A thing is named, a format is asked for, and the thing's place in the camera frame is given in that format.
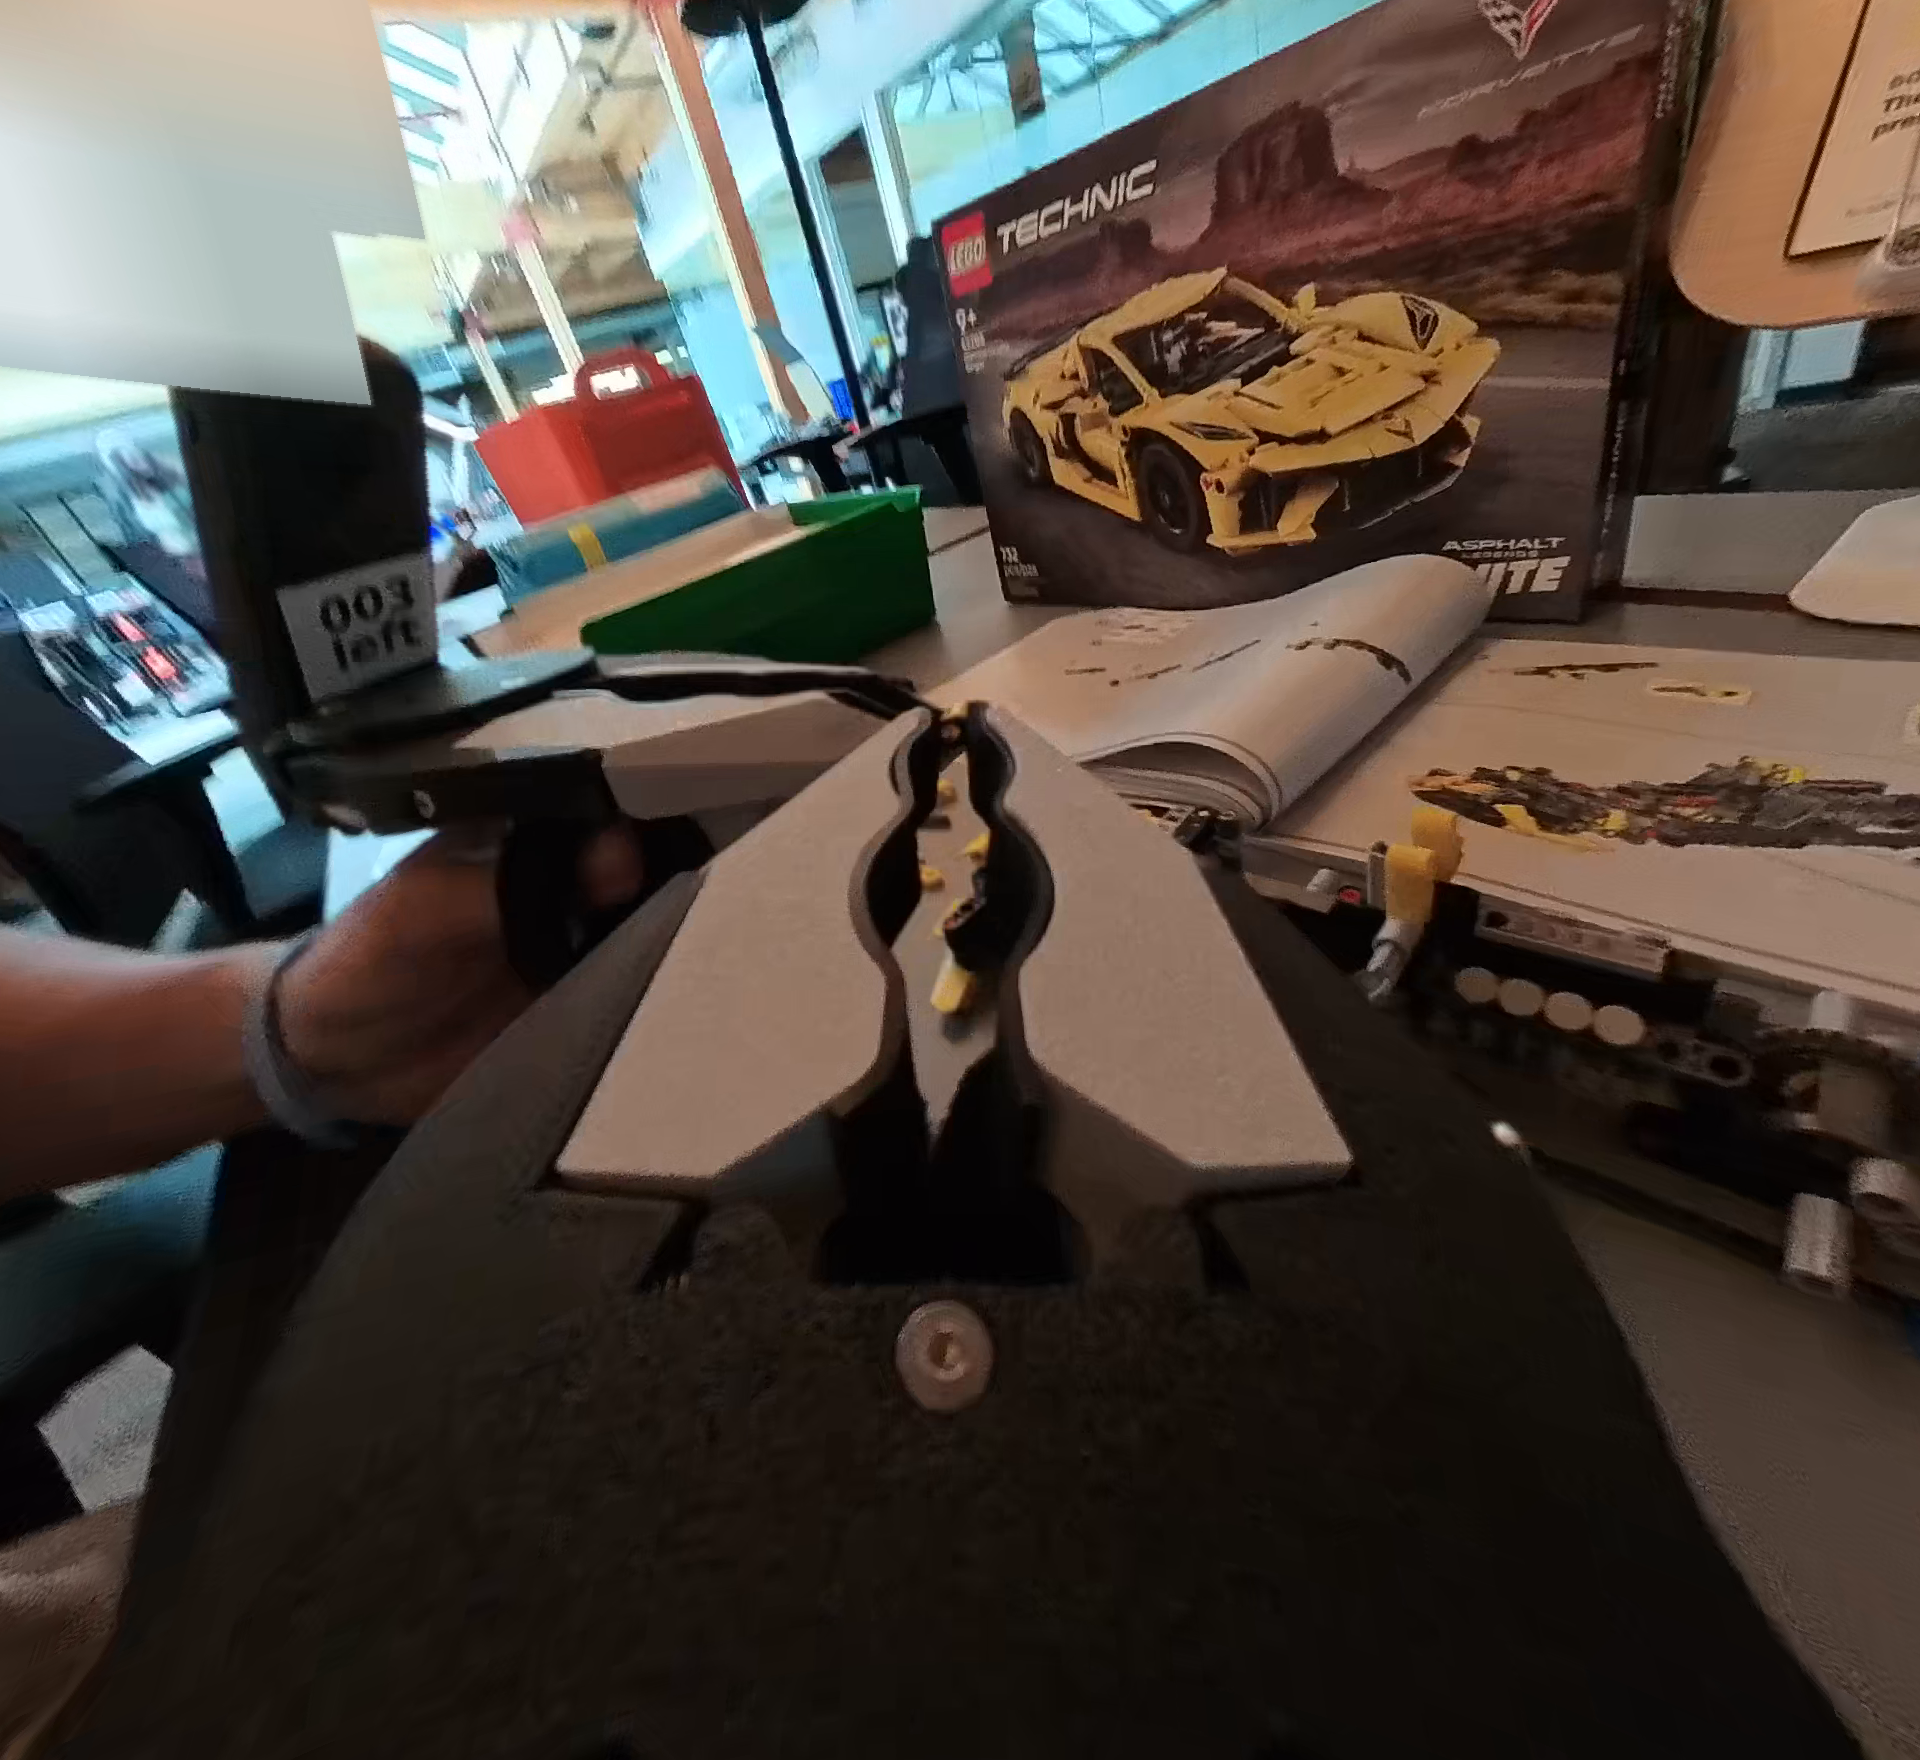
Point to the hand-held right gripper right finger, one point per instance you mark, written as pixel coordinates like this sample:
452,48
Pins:
1170,1025

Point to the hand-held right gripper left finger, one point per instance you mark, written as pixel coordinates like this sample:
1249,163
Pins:
734,1025

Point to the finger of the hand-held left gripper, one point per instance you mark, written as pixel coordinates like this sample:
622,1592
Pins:
704,754
750,678

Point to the building set box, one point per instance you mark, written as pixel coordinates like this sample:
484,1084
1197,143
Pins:
1319,290

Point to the person's left hand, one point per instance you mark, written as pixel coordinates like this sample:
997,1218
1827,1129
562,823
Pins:
405,995

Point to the green plastic bin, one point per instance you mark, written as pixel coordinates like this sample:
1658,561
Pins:
782,590

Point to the teal box with yellow label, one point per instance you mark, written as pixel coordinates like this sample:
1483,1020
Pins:
599,545

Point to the pile of yellow building pieces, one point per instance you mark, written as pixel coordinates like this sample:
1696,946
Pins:
961,920

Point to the red plastic crate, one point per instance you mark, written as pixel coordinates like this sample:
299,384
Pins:
599,439

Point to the open instruction booklet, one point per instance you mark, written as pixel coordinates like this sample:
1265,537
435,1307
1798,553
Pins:
1350,679

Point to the partly built toy car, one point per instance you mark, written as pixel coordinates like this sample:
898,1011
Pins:
1576,1041

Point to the grey wristband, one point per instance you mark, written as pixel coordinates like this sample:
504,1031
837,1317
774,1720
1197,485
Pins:
277,1041

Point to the black floor lamp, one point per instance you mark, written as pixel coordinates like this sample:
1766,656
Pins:
782,140

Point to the wooden document stand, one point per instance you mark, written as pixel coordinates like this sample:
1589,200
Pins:
1755,140

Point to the printed instruction sheet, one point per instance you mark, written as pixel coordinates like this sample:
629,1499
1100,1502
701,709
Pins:
1861,65

